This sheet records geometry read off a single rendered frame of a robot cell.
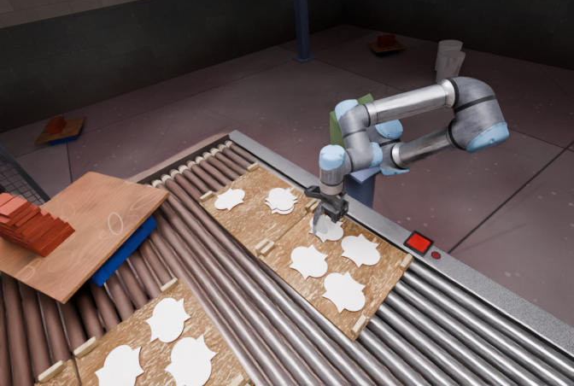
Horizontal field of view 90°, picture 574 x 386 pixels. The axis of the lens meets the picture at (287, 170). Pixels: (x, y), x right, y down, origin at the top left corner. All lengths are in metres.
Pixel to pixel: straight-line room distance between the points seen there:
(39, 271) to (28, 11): 4.49
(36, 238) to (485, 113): 1.50
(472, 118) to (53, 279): 1.42
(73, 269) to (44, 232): 0.18
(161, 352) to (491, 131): 1.16
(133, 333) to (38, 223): 0.50
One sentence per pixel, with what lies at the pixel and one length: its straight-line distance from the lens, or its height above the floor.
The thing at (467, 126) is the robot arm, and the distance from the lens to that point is 1.06.
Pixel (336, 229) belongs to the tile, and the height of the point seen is 0.95.
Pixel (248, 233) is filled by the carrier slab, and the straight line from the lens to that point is 1.17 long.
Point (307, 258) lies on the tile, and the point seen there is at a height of 0.95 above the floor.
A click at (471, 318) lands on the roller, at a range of 1.08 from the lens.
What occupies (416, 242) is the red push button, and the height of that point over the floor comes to 0.93.
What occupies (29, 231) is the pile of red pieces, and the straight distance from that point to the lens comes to 1.31.
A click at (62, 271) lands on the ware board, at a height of 1.04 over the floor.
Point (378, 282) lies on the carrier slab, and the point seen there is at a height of 0.94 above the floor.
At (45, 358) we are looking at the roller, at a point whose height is 0.91.
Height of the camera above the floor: 1.83
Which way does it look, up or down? 40 degrees down
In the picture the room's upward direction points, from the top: 8 degrees counter-clockwise
